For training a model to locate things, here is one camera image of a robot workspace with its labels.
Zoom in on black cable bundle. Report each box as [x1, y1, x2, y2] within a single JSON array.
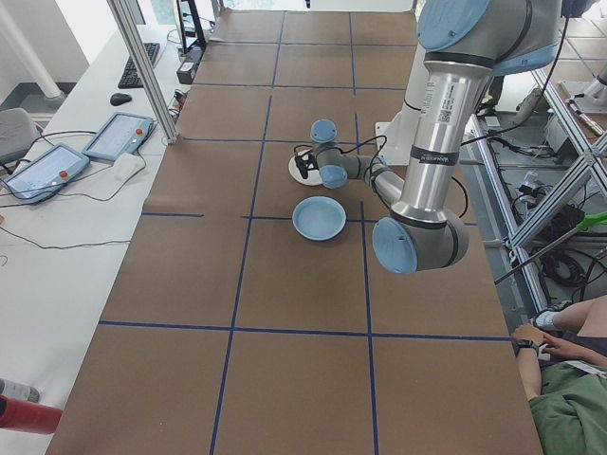
[[540, 203, 607, 293]]

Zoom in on green shirt of person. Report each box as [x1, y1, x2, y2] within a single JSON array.
[[528, 362, 607, 455]]

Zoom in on aluminium extrusion post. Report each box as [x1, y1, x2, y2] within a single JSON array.
[[106, 0, 179, 146]]

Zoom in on black mini computer box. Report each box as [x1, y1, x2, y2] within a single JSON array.
[[175, 46, 204, 85]]

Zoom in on clear plastic water bottle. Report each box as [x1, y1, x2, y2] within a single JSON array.
[[0, 377, 42, 404]]

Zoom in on white gray striped sock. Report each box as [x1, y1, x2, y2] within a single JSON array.
[[529, 302, 568, 332]]

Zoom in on person left hand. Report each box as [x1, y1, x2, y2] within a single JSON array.
[[510, 323, 551, 346]]

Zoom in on green handled reach stick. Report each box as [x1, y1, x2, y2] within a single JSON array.
[[492, 210, 607, 285]]

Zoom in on bare leg of person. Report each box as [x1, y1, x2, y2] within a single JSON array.
[[552, 298, 607, 336]]

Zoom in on white round pillar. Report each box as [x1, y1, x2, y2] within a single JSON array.
[[0, 0, 66, 100]]

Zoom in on black pendant cable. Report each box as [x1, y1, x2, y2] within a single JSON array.
[[0, 155, 148, 209], [0, 221, 133, 250]]

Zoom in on blue robot teach pendant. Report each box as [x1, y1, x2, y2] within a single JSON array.
[[82, 112, 156, 165], [0, 143, 91, 206]]

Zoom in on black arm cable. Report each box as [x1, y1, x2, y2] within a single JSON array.
[[293, 135, 390, 165]]

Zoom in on person right hand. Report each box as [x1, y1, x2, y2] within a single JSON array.
[[539, 331, 582, 364]]

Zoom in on person right forearm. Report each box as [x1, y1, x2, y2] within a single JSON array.
[[571, 338, 607, 370]]

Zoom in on white round plate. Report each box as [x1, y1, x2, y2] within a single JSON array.
[[288, 152, 328, 187]]

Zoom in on person left forearm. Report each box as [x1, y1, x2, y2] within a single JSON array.
[[514, 348, 544, 402]]

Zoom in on white paper sheet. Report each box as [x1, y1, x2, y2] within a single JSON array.
[[561, 359, 607, 379]]

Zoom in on dark shorts of person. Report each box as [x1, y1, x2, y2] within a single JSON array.
[[561, 330, 607, 355]]

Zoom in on light blue round plate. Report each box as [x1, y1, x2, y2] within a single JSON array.
[[292, 222, 346, 244], [291, 196, 347, 238]]

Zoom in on white crumpled cloth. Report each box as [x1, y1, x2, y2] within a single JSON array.
[[111, 151, 147, 182]]

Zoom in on red metal bottle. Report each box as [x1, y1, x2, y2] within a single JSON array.
[[0, 395, 64, 436]]

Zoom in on black computer keyboard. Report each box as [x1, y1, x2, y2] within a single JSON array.
[[117, 42, 162, 90]]

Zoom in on gray office chair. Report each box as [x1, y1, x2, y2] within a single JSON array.
[[0, 107, 40, 165]]

